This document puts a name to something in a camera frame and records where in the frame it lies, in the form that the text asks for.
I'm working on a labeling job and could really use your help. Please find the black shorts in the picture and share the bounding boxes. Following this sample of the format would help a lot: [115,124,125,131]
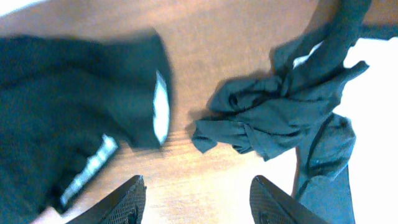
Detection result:
[1,32,172,223]

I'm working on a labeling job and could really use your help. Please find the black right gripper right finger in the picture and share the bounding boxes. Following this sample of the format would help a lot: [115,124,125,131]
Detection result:
[249,175,328,224]

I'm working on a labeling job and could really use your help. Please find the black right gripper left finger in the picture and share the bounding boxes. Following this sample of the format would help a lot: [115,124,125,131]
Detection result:
[67,175,146,224]

